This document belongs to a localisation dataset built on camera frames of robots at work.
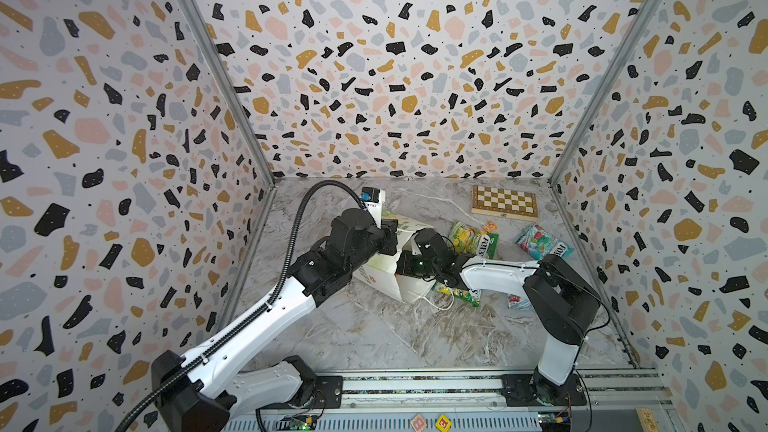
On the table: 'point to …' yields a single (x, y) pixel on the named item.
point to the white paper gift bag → (380, 273)
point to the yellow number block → (443, 423)
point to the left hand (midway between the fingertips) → (399, 217)
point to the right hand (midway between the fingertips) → (386, 259)
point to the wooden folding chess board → (504, 203)
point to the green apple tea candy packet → (472, 296)
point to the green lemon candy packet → (466, 240)
